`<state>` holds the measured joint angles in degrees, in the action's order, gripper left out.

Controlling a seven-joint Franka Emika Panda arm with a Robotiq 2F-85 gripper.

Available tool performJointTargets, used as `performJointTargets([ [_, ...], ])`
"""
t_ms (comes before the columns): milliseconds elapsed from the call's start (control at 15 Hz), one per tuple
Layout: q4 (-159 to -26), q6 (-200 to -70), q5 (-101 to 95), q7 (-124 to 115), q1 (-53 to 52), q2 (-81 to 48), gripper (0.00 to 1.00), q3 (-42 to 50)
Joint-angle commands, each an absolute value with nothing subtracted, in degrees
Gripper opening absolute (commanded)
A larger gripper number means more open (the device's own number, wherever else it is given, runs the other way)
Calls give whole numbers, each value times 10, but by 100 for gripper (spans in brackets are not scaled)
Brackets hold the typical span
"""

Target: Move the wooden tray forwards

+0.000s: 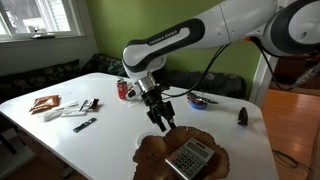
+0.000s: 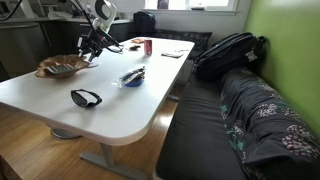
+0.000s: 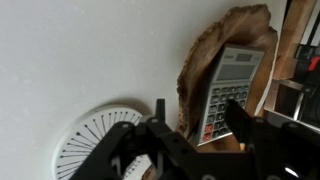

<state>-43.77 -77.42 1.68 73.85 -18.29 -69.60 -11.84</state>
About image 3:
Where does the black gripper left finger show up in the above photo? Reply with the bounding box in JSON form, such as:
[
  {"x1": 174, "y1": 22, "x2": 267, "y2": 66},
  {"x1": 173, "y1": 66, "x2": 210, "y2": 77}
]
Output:
[{"x1": 145, "y1": 99, "x2": 200, "y2": 180}]

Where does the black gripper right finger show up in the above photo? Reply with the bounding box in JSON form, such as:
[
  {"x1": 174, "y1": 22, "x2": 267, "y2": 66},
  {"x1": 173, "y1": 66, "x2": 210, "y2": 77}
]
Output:
[{"x1": 223, "y1": 100, "x2": 267, "y2": 167}]

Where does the grey calculator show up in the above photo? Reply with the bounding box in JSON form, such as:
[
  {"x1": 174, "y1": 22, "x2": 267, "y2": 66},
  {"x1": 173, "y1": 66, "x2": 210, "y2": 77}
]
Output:
[{"x1": 196, "y1": 44, "x2": 265, "y2": 146}]

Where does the white round coaster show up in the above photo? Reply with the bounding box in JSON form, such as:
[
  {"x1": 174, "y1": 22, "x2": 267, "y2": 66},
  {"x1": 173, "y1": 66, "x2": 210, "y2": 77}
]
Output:
[{"x1": 52, "y1": 105, "x2": 142, "y2": 180}]

